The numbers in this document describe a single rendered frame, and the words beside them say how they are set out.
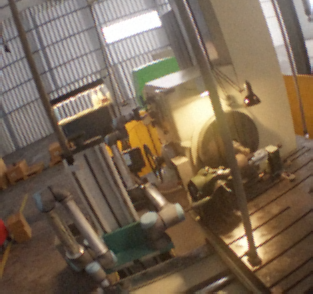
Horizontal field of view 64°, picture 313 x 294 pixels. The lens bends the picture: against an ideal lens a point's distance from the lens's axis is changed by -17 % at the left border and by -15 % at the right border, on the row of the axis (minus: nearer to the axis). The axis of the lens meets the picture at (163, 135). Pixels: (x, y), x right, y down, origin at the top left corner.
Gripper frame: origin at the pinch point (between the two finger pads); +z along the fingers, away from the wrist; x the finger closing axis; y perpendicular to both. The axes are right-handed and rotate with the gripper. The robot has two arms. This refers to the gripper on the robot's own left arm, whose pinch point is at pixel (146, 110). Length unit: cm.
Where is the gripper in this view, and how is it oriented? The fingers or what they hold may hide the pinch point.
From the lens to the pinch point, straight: 276.3
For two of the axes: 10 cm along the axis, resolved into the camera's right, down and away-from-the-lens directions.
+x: 3.3, 9.0, 3.0
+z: 9.0, -3.9, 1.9
